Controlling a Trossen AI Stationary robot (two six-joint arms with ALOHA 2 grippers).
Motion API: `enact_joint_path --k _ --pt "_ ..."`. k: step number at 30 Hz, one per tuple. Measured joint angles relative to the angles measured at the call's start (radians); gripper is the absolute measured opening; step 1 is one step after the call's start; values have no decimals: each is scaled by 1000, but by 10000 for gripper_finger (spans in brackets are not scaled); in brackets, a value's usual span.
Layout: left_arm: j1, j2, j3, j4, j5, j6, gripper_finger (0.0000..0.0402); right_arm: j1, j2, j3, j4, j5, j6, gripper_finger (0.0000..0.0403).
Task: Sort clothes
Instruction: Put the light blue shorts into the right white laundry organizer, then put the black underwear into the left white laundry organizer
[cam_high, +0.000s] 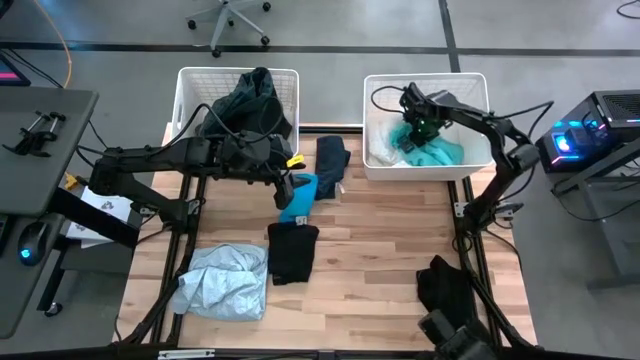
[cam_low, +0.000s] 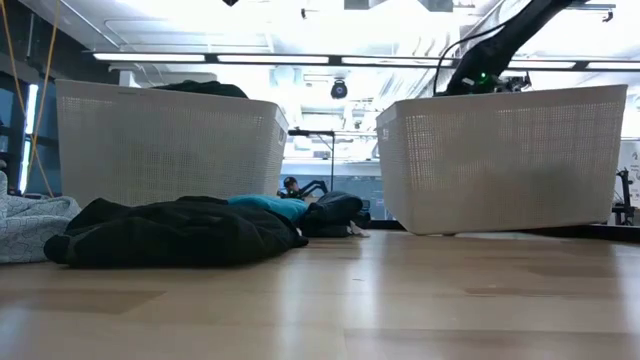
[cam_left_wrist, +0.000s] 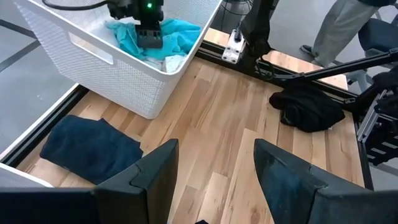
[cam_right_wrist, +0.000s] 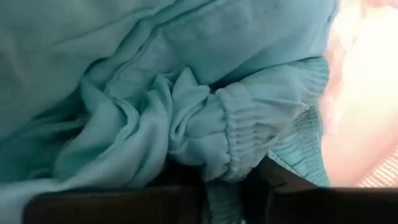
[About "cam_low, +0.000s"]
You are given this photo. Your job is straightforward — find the white vertical light tube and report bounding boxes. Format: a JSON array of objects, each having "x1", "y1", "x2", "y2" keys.
[{"x1": 18, "y1": 83, "x2": 40, "y2": 194}]

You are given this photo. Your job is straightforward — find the round black ceiling camera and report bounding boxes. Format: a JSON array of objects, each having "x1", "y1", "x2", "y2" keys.
[{"x1": 329, "y1": 76, "x2": 350, "y2": 101}]

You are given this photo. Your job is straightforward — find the teal cloth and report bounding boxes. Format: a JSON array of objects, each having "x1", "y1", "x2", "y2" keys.
[{"x1": 226, "y1": 193, "x2": 310, "y2": 227}]

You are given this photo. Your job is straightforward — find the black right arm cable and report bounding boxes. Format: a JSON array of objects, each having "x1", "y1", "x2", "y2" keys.
[{"x1": 431, "y1": 21, "x2": 507, "y2": 97}]

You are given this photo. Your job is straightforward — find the black sweatshirt garment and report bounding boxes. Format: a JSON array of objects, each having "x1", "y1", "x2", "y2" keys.
[{"x1": 43, "y1": 195, "x2": 311, "y2": 270}]

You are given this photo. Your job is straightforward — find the white perforated laundry basket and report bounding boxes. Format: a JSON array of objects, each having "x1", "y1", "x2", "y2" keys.
[
  {"x1": 375, "y1": 83, "x2": 629, "y2": 237},
  {"x1": 54, "y1": 78, "x2": 291, "y2": 209}
]

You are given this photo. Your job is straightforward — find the small navy garment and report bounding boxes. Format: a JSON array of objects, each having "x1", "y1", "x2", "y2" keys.
[{"x1": 299, "y1": 190, "x2": 373, "y2": 240}]

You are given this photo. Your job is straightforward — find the person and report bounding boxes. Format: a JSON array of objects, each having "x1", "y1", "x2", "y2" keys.
[{"x1": 280, "y1": 175, "x2": 302, "y2": 200}]

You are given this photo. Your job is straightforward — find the long ceiling light fixture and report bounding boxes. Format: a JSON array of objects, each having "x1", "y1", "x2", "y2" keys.
[{"x1": 91, "y1": 50, "x2": 640, "y2": 72}]

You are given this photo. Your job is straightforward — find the light grey patterned cloth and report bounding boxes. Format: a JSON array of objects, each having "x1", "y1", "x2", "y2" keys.
[{"x1": 0, "y1": 169, "x2": 83, "y2": 266}]

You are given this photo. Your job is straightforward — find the black pole stand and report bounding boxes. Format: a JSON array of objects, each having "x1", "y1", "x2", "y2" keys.
[{"x1": 286, "y1": 128, "x2": 338, "y2": 194}]

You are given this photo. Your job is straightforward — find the yellow cable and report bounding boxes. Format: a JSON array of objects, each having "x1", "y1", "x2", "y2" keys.
[{"x1": 0, "y1": 0, "x2": 62, "y2": 199}]

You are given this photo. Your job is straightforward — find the background black equipment stand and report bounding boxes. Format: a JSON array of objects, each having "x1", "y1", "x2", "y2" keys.
[{"x1": 611, "y1": 168, "x2": 638, "y2": 227}]

